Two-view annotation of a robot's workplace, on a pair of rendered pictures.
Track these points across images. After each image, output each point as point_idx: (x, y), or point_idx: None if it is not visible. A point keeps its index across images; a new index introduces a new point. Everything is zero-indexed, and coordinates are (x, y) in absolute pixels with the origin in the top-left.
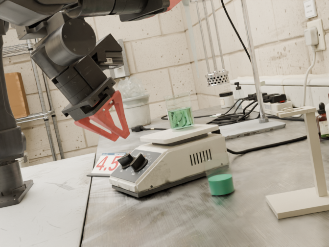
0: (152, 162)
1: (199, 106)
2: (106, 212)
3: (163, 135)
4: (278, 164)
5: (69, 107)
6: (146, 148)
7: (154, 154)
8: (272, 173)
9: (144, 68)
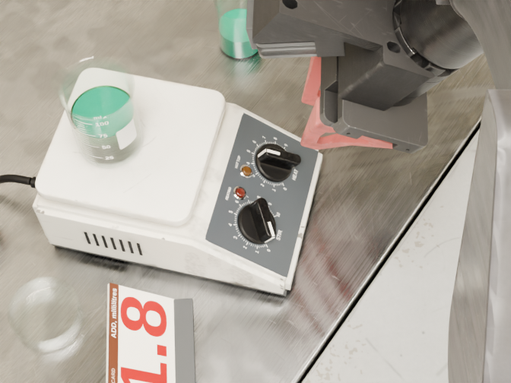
0: (268, 128)
1: None
2: (398, 166)
3: (181, 141)
4: (65, 49)
5: (420, 106)
6: (210, 190)
7: (242, 137)
8: (122, 29)
9: None
